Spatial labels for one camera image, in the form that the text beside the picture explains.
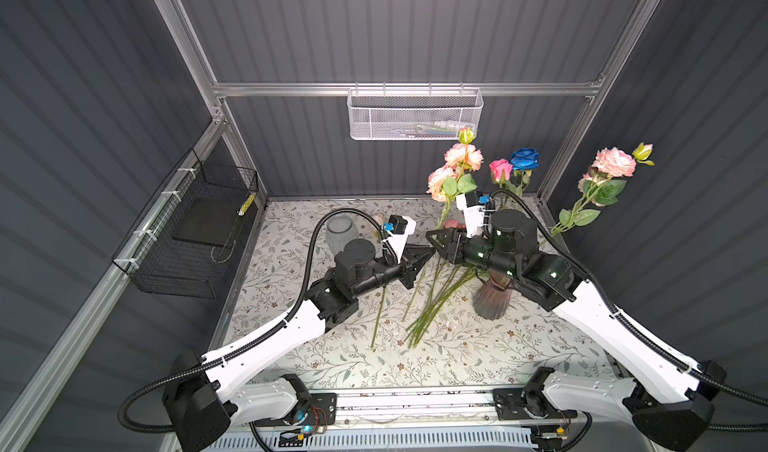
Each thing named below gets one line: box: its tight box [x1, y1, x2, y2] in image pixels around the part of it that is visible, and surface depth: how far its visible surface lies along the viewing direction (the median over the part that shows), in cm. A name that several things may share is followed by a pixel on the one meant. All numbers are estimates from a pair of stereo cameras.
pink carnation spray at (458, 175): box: [427, 128, 484, 229], surface depth 60 cm
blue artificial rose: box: [510, 147, 540, 191], surface depth 72 cm
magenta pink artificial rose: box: [489, 158, 513, 190], surface depth 72 cm
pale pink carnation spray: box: [550, 142, 655, 237], surface depth 63 cm
